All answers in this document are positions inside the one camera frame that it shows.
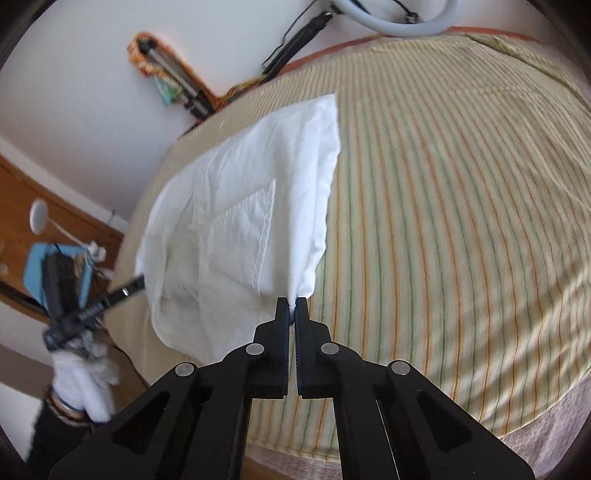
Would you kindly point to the white round disc on stem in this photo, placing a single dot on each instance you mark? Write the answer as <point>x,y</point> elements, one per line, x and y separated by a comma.
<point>39,214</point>

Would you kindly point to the wooden door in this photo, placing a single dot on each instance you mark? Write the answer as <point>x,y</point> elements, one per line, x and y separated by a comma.
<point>69,217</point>

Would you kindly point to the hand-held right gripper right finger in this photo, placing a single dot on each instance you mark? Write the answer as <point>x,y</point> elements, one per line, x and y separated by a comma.
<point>301,350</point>

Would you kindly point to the orange patterned cloth strip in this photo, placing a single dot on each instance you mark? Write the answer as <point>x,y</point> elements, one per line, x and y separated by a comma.
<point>138,50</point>

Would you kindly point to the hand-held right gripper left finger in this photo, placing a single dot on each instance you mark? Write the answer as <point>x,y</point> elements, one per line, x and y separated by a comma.
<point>282,350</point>

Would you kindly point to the colourful hanging scarf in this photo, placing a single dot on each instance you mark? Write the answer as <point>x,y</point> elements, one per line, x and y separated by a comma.
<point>167,92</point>

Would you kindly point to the folded metal tripod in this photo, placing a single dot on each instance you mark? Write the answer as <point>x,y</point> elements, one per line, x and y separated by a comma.
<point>180,78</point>

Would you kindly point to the striped yellow bed sheet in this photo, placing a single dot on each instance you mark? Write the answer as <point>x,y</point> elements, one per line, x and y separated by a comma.
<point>438,230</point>

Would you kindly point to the person's left hand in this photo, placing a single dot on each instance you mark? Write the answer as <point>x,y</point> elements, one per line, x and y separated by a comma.
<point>78,383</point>

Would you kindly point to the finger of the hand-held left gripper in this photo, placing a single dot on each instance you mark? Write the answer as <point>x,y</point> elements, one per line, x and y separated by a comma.
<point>120,293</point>

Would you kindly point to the white garment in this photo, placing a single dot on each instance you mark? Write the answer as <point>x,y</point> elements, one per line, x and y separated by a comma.
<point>231,221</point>

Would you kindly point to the person's left forearm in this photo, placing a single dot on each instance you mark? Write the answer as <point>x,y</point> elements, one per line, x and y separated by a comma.
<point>55,434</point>

